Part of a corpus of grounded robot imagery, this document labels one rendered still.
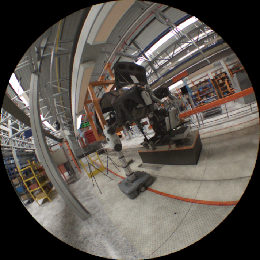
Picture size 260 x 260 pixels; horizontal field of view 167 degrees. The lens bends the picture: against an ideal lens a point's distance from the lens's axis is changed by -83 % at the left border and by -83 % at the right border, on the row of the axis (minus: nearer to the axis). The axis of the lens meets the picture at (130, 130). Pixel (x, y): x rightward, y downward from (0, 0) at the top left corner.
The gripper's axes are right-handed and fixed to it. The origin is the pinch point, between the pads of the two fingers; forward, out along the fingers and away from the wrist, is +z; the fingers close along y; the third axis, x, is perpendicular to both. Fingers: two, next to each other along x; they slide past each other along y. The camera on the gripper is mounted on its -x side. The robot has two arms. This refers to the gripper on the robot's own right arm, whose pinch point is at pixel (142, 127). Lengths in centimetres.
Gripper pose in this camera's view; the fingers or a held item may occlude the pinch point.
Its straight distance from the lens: 184.1
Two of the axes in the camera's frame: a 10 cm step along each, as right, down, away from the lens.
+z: 7.4, 6.1, 2.8
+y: -4.9, 1.9, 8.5
